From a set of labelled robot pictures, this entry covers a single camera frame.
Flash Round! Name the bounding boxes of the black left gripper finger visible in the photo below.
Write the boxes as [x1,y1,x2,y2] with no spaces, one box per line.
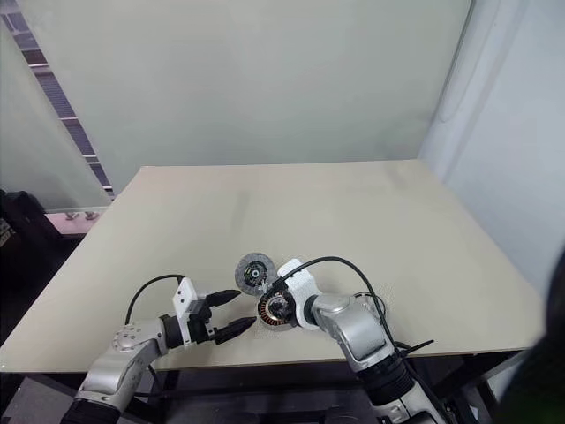
[207,289,242,307]
[215,315,258,345]

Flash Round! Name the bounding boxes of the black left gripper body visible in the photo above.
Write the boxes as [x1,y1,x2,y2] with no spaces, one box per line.
[189,298,222,346]

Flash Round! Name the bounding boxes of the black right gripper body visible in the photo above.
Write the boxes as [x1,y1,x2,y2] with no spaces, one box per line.
[263,282,294,311]

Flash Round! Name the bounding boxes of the grey round motor lid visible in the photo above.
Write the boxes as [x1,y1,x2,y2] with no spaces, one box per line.
[234,251,278,296]

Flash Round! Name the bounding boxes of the round motor housing copper windings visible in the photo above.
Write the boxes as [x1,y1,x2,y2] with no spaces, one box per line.
[254,289,298,331]

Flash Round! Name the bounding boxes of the black bag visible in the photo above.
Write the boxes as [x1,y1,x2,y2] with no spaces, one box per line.
[0,188,61,284]

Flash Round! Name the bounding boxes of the large dark blurred shape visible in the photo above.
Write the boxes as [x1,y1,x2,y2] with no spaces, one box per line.
[497,246,565,424]

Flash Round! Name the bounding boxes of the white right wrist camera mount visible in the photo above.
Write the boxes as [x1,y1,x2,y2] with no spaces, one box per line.
[275,258,327,332]

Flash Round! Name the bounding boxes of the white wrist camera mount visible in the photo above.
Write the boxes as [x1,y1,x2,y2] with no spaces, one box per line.
[170,276,200,351]
[275,258,327,332]

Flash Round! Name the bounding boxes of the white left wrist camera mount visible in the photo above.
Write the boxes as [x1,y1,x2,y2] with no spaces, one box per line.
[170,276,200,351]

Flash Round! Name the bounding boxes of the black table frame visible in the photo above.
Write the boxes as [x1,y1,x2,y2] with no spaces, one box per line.
[0,339,538,424]

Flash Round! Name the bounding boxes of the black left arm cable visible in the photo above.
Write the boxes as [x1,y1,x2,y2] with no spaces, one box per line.
[124,274,185,326]

